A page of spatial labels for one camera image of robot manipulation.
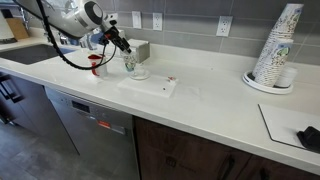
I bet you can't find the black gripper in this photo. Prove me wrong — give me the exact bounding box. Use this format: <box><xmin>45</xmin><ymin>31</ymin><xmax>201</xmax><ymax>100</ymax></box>
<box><xmin>103</xmin><ymin>25</ymin><xmax>133</xmax><ymax>55</ymax></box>

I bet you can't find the printed paper coffee cup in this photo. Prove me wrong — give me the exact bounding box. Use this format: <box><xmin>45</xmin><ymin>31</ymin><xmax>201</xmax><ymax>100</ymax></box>
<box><xmin>121</xmin><ymin>49</ymin><xmax>139</xmax><ymax>73</ymax></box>

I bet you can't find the small white espresso cup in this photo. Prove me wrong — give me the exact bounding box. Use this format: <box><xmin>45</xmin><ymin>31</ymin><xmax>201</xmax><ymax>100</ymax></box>
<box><xmin>134</xmin><ymin>64</ymin><xmax>147</xmax><ymax>77</ymax></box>

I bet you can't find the round white cup tray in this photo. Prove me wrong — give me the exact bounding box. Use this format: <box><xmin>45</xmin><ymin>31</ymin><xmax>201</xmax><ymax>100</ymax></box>
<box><xmin>242</xmin><ymin>69</ymin><xmax>294</xmax><ymax>95</ymax></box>

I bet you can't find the short printed paper cup stack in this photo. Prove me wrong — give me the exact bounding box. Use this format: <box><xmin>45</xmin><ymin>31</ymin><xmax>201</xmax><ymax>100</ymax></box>
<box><xmin>254</xmin><ymin>37</ymin><xmax>295</xmax><ymax>88</ymax></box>

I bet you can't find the tall printed paper cup stack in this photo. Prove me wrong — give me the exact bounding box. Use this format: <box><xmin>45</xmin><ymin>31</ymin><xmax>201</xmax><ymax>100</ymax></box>
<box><xmin>252</xmin><ymin>3</ymin><xmax>305</xmax><ymax>79</ymax></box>

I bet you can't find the steel napkin holder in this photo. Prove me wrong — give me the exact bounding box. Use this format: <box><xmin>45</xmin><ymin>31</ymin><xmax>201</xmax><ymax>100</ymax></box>
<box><xmin>127</xmin><ymin>38</ymin><xmax>151</xmax><ymax>64</ymax></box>

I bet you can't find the white saucer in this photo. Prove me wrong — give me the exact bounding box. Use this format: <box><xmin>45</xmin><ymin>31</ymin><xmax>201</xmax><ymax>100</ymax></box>
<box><xmin>128</xmin><ymin>68</ymin><xmax>152</xmax><ymax>81</ymax></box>

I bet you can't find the white paper sheet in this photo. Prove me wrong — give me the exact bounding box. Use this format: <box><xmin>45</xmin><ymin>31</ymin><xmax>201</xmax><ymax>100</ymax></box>
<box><xmin>116</xmin><ymin>74</ymin><xmax>179</xmax><ymax>99</ymax></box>

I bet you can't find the stainless steel dishwasher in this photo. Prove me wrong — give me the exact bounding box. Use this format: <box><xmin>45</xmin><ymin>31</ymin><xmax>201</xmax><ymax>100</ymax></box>
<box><xmin>44</xmin><ymin>85</ymin><xmax>141</xmax><ymax>180</ymax></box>

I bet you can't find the undermount sink basin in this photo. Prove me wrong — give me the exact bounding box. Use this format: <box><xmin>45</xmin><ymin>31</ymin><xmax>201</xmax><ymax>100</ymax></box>
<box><xmin>0</xmin><ymin>43</ymin><xmax>76</xmax><ymax>66</ymax></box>

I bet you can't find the chrome faucet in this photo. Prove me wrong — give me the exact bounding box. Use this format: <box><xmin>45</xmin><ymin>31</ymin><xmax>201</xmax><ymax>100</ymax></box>
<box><xmin>18</xmin><ymin>6</ymin><xmax>33</xmax><ymax>31</ymax></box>

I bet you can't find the brown cutting board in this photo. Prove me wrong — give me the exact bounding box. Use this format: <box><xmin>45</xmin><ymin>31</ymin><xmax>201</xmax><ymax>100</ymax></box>
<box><xmin>5</xmin><ymin>17</ymin><xmax>30</xmax><ymax>41</ymax></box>

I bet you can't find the dark wood sink cabinet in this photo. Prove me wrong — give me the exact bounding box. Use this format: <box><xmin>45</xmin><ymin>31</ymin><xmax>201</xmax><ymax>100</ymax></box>
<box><xmin>0</xmin><ymin>69</ymin><xmax>79</xmax><ymax>156</ymax></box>

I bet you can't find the dark wood cabinet door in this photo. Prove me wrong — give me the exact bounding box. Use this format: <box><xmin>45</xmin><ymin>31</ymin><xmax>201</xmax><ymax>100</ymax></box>
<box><xmin>133</xmin><ymin>116</ymin><xmax>249</xmax><ymax>180</ymax></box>
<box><xmin>238</xmin><ymin>153</ymin><xmax>320</xmax><ymax>180</ymax></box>

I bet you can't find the white lid stack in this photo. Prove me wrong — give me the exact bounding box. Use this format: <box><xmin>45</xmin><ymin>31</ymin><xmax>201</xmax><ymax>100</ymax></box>
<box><xmin>274</xmin><ymin>66</ymin><xmax>299</xmax><ymax>89</ymax></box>

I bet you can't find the white counter mat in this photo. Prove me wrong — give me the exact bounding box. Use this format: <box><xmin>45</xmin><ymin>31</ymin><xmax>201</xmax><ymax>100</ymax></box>
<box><xmin>258</xmin><ymin>103</ymin><xmax>320</xmax><ymax>154</ymax></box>

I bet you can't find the black block on mat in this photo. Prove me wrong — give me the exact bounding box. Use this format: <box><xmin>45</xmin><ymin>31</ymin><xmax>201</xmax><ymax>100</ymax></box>
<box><xmin>296</xmin><ymin>125</ymin><xmax>320</xmax><ymax>151</ymax></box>

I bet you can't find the white wall outlet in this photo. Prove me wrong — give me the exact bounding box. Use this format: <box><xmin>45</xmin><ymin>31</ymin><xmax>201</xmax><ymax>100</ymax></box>
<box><xmin>215</xmin><ymin>15</ymin><xmax>234</xmax><ymax>38</ymax></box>
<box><xmin>131</xmin><ymin>10</ymin><xmax>143</xmax><ymax>30</ymax></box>
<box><xmin>152</xmin><ymin>12</ymin><xmax>164</xmax><ymax>32</ymax></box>

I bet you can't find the white mug red handle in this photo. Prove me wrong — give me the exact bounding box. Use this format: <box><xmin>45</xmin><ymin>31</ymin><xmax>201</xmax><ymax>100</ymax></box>
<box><xmin>87</xmin><ymin>54</ymin><xmax>109</xmax><ymax>78</ymax></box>

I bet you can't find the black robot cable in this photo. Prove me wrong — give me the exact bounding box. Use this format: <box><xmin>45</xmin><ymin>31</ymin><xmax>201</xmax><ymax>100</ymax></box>
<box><xmin>34</xmin><ymin>0</ymin><xmax>118</xmax><ymax>71</ymax></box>

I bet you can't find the black cabinet handle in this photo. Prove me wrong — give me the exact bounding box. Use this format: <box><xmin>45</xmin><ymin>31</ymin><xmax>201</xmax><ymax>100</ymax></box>
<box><xmin>3</xmin><ymin>79</ymin><xmax>25</xmax><ymax>104</ymax></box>
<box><xmin>218</xmin><ymin>154</ymin><xmax>236</xmax><ymax>180</ymax></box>
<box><xmin>0</xmin><ymin>74</ymin><xmax>16</xmax><ymax>101</ymax></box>

